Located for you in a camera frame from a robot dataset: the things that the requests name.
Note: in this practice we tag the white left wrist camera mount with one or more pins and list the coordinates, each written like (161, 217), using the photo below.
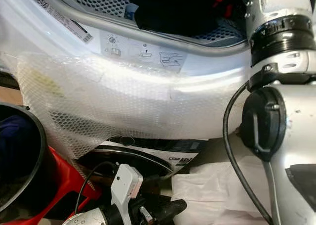
(126, 183)

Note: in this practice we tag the white instruction label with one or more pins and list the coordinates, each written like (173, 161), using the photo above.
(168, 59)

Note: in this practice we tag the dark blue garment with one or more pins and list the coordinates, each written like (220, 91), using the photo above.
(10, 146)

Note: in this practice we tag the black round bucket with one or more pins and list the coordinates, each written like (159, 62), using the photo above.
(32, 131)

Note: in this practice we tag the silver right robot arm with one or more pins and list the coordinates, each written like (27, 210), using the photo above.
(286, 116)

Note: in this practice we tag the white black printed box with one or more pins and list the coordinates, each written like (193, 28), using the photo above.
(153, 153)

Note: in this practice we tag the white washer body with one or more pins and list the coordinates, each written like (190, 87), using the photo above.
(202, 69)

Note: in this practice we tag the white barcode sticker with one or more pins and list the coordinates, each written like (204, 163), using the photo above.
(61, 16)

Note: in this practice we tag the clear bubble wrap sheet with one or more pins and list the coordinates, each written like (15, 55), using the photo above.
(128, 106)

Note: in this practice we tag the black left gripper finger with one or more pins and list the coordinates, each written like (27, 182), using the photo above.
(170, 209)

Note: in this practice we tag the white plastic bag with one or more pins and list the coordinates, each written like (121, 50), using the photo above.
(207, 190)

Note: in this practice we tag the grey perforated lint filter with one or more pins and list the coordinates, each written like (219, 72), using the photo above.
(94, 0)

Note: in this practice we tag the red plastic object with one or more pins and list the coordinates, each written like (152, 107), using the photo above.
(64, 180)

